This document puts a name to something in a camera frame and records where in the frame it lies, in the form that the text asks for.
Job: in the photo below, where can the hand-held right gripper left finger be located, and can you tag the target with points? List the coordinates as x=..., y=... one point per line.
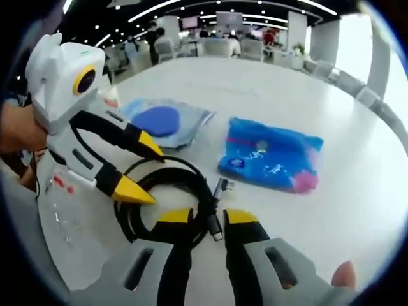
x=159, y=271

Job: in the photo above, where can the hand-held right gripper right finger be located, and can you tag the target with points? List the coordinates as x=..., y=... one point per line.
x=255, y=271

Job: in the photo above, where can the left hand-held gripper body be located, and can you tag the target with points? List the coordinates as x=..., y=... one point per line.
x=57, y=79

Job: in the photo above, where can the clear pouch with blue pad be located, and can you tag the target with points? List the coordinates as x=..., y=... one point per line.
x=159, y=121

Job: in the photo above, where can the blue plastic packet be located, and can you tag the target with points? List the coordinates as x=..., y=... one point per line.
x=271, y=153

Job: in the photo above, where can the person's left hand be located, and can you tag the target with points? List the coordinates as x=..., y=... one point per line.
x=19, y=130

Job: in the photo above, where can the person's right hand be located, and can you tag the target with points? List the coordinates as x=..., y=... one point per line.
x=343, y=275

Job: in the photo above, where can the white office chair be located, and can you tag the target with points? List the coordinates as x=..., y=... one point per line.
x=165, y=50
x=252, y=50
x=218, y=48

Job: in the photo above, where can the green potted plant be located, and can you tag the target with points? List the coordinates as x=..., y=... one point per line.
x=298, y=48

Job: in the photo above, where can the row of white chairs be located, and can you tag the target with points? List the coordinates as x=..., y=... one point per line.
x=344, y=79

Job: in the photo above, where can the pink wall screen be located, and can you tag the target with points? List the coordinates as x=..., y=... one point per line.
x=189, y=23

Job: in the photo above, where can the grey wall screen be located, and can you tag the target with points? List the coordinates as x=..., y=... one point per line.
x=229, y=18

